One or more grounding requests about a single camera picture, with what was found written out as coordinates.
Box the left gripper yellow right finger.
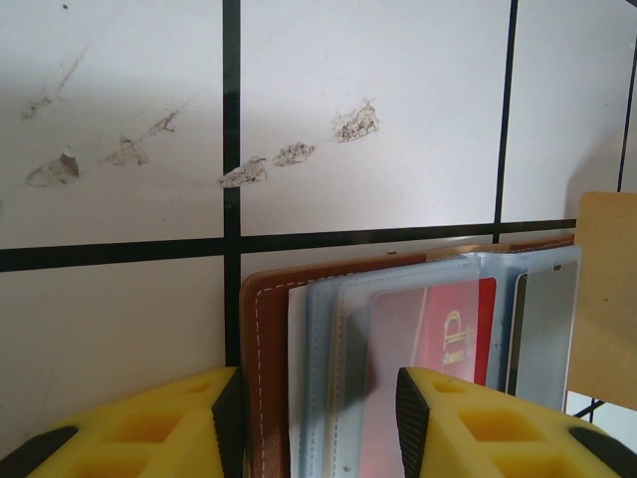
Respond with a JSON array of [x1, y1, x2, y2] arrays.
[[395, 366, 637, 478]]

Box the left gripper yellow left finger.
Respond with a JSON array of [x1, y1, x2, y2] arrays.
[[0, 365, 246, 478]]

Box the red VIP credit card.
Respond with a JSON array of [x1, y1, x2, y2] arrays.
[[365, 277, 499, 478]]

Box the brown leather card holder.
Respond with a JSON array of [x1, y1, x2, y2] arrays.
[[239, 234, 583, 478]]

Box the gold credit card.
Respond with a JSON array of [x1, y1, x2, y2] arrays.
[[565, 191, 637, 403]]

